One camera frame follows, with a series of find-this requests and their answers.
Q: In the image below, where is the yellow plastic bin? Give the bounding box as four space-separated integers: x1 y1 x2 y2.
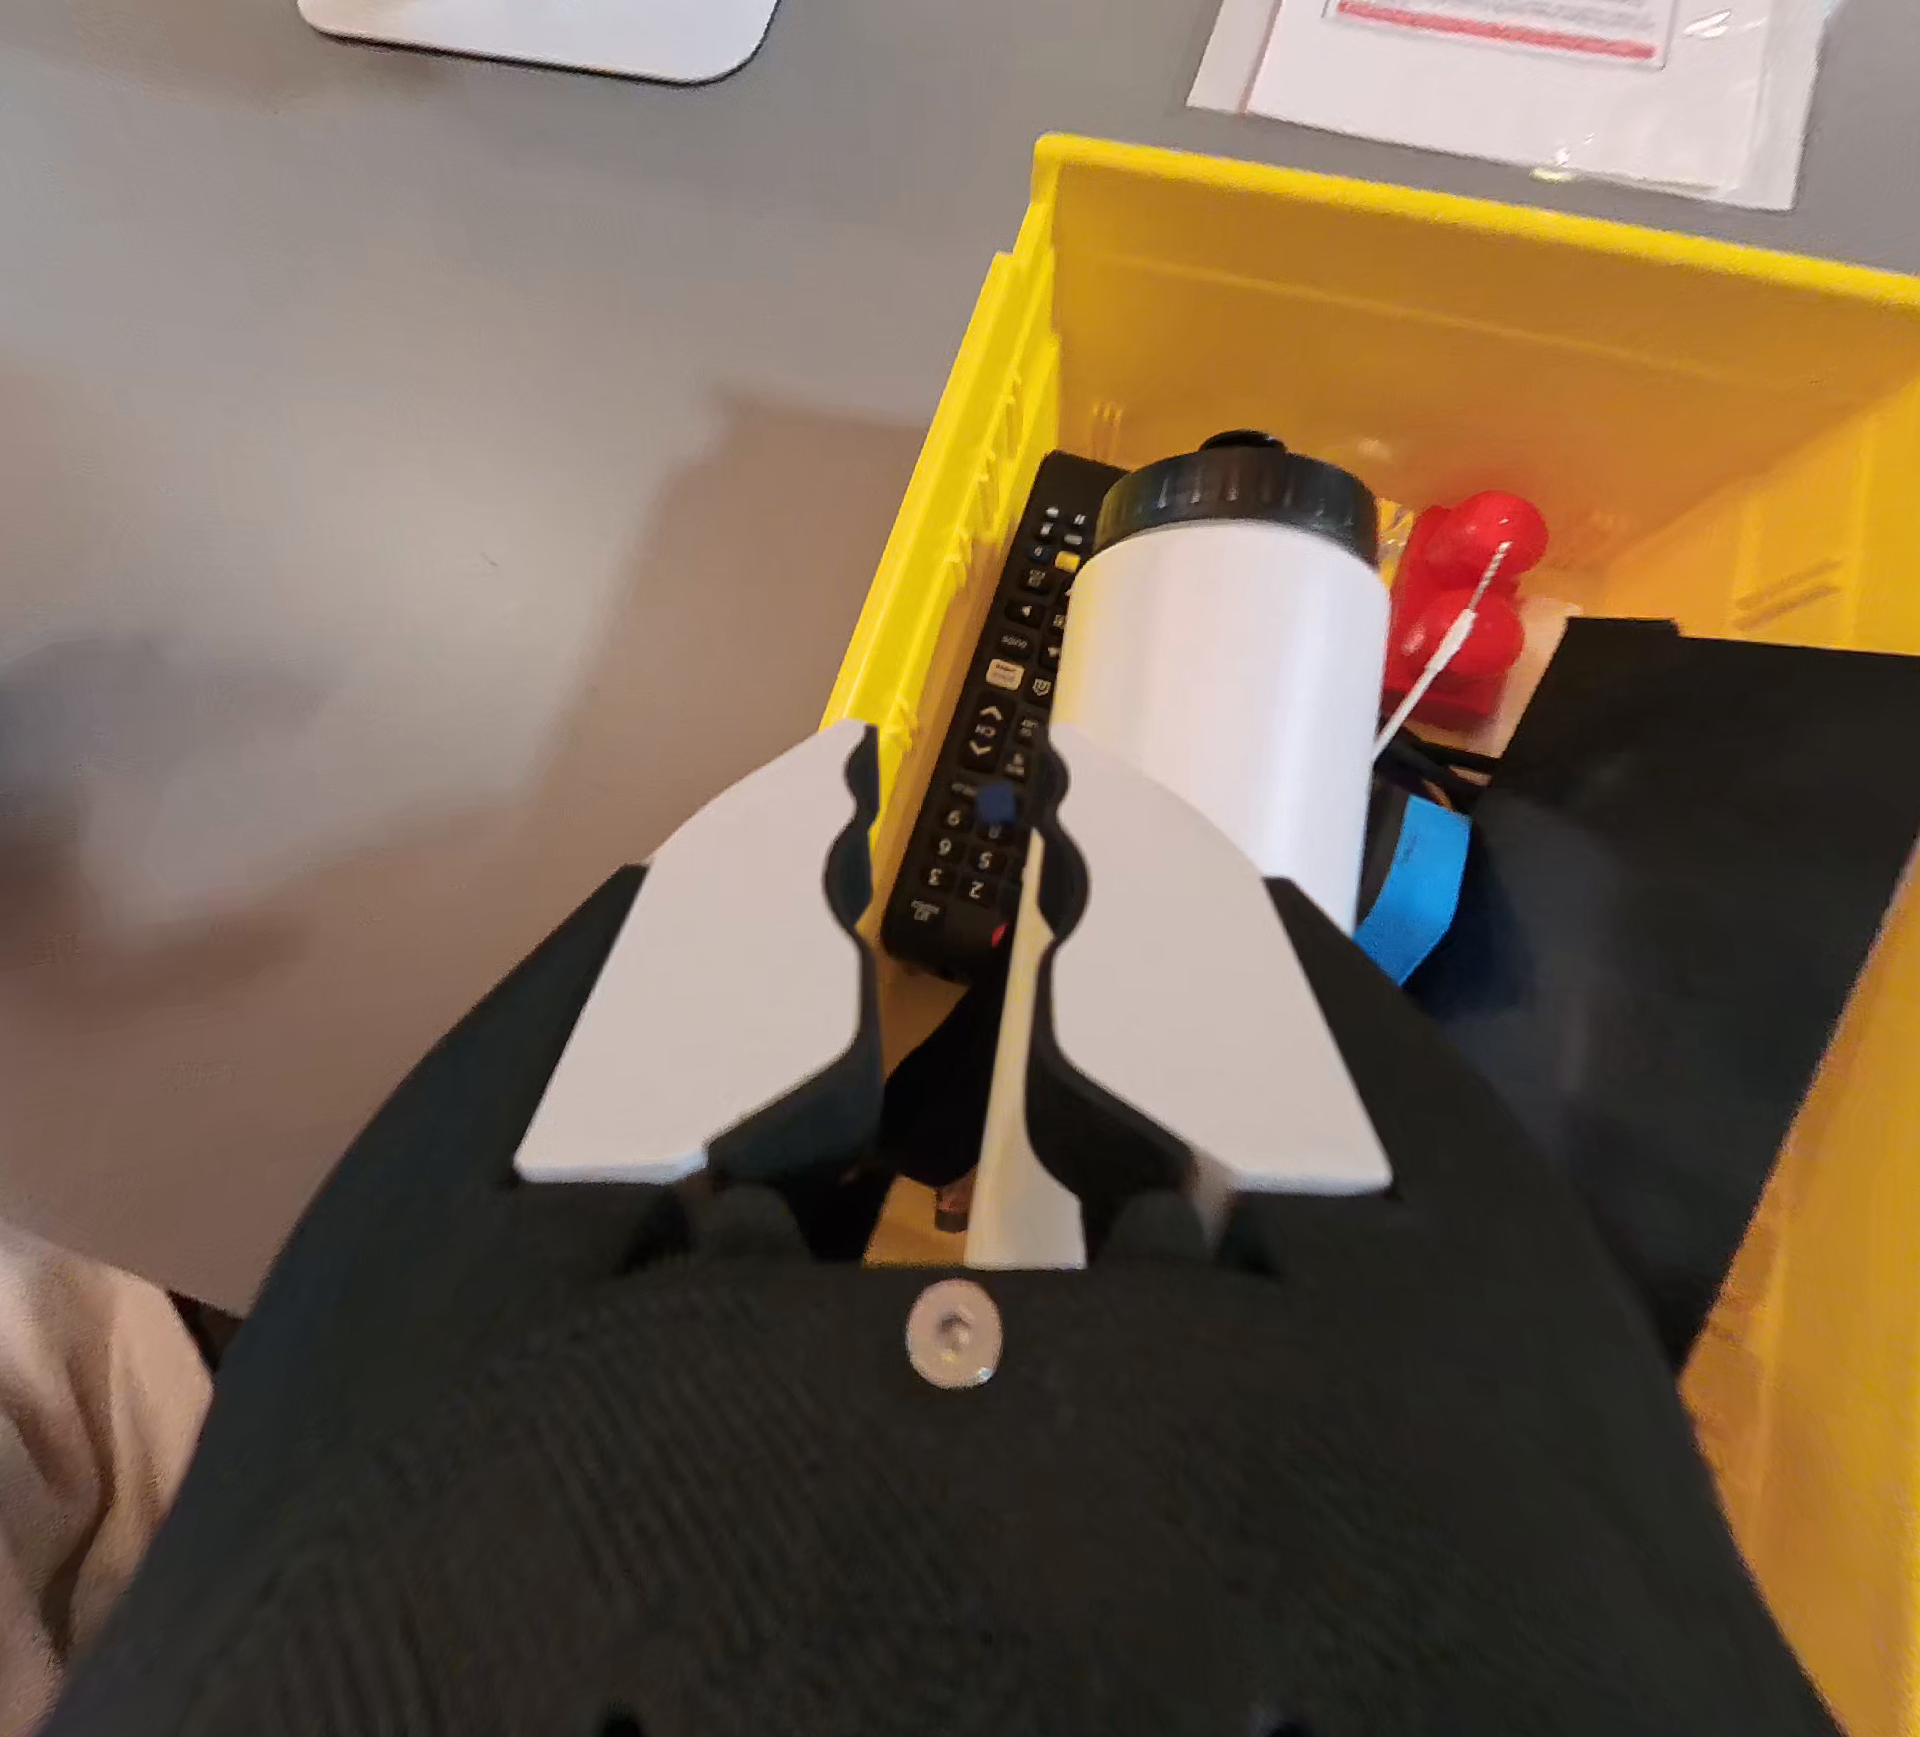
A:
821 135 1920 1737

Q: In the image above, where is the black remote control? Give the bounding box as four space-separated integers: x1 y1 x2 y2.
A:
877 453 1129 989

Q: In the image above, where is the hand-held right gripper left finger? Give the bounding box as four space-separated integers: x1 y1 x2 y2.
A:
514 719 887 1220

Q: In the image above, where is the thin white stick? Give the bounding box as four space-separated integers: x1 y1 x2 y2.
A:
1369 540 1512 753

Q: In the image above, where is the white tube with metal cap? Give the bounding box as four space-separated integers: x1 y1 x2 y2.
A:
1054 428 1391 944

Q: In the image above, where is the small wooden board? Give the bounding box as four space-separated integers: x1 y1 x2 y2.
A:
1405 594 1580 760

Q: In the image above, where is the black sheet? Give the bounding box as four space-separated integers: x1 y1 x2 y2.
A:
1408 618 1920 1369

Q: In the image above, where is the red plastic toy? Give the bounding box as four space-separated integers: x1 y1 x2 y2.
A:
1378 491 1551 721

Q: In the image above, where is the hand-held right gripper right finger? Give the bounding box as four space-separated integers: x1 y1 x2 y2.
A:
1024 721 1397 1251

